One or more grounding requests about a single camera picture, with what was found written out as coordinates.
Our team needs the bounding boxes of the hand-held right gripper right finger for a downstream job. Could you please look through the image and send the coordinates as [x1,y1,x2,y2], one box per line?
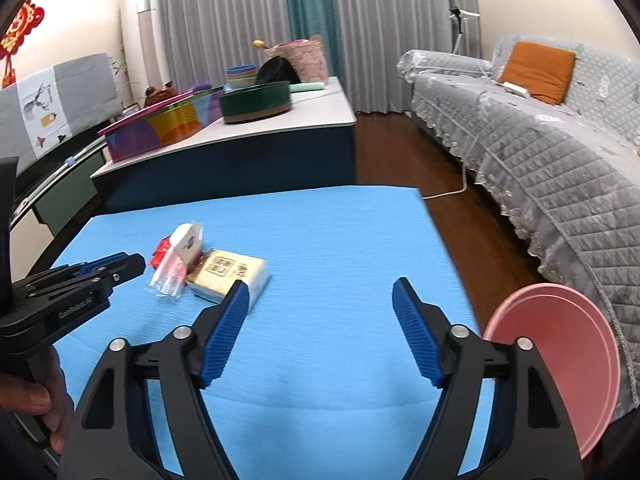
[391,276,586,480]

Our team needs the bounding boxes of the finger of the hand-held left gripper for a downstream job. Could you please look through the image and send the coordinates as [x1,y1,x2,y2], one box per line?
[75,253,130,275]
[87,255,147,293]

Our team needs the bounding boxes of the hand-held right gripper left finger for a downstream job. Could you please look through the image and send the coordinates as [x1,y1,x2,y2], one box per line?
[57,280,251,480]

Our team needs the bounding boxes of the clear plastic bag red stripes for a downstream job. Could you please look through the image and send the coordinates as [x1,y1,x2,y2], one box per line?
[147,247,188,301]

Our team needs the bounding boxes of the yellow paper box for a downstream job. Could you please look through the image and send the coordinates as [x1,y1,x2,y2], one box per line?
[186,249,271,308]

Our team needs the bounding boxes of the pink round plate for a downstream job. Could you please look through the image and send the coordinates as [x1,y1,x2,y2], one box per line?
[482,283,622,461]

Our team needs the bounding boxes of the person's left hand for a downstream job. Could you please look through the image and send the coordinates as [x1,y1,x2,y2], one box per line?
[0,347,76,454]

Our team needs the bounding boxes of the white packet blue label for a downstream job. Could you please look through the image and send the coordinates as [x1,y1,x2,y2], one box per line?
[170,221,205,267]

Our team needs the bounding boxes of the dark television cabinet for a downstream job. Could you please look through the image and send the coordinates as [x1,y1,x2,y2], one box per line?
[10,135,113,241]

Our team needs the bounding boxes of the white rod with blue fitting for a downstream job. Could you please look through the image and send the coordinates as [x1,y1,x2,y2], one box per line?
[15,147,106,196]

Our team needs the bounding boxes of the blue table mat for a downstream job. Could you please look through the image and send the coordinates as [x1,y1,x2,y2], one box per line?
[37,185,496,480]

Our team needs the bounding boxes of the colourful rectangular tray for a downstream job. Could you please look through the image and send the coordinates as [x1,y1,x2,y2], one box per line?
[97,85,226,163]

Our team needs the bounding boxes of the dark blue coffee table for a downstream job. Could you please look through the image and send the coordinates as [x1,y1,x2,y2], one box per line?
[90,77,357,213]

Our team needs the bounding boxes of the orange teapot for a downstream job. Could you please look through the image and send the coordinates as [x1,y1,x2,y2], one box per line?
[145,82,178,106]

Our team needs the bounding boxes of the television with grey cover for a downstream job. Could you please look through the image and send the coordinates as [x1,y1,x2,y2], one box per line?
[0,51,123,161]

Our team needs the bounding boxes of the sofa with grey quilted cover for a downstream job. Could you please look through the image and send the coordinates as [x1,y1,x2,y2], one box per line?
[397,35,640,421]

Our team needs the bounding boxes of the green round tin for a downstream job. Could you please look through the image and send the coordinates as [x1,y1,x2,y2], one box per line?
[219,81,293,125]

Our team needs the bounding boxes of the white standing air conditioner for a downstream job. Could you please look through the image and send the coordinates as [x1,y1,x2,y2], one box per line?
[120,0,171,106]

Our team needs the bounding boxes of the stack of pastel bowls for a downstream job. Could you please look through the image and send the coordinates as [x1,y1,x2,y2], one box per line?
[226,64,260,92]

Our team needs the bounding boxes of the grey curtain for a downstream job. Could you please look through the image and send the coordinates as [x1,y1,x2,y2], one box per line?
[152,0,293,86]
[325,0,483,113]

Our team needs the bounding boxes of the pink lace basket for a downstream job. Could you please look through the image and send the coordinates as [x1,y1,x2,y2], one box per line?
[264,34,328,83]

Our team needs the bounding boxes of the orange cushion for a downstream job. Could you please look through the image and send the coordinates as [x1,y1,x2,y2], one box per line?
[497,41,577,106]

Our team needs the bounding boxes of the white floor stand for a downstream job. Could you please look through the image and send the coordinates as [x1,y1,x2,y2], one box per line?
[450,7,481,58]

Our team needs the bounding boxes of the teal curtain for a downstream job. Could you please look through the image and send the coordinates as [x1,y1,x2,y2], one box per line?
[281,0,341,81]

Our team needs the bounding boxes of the white cable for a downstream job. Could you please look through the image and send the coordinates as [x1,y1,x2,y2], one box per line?
[422,85,506,201]

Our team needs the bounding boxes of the red knot wall decoration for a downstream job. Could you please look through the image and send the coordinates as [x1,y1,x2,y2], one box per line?
[0,1,46,90]

